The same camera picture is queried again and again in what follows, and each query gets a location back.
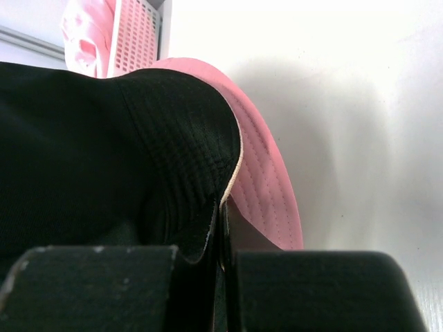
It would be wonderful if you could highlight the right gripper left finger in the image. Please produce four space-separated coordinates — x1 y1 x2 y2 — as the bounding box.
1 202 219 331

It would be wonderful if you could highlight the black bucket hat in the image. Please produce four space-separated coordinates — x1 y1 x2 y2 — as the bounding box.
1 62 242 275

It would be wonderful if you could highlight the left corner aluminium profile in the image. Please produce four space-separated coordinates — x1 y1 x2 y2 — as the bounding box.
1 26 64 60

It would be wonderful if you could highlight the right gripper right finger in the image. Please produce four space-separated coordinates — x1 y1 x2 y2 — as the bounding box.
219 201 426 331

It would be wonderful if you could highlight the white plastic basket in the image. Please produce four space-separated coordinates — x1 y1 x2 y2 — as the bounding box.
107 0 172 78

